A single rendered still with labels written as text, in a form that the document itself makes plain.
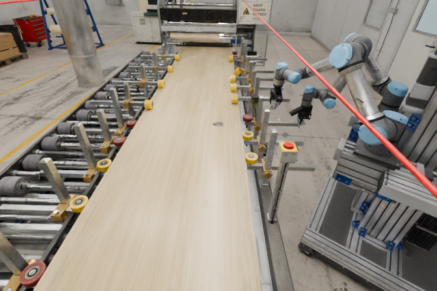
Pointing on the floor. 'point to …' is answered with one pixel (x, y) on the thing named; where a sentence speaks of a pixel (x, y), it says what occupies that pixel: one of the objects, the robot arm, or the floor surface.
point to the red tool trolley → (31, 29)
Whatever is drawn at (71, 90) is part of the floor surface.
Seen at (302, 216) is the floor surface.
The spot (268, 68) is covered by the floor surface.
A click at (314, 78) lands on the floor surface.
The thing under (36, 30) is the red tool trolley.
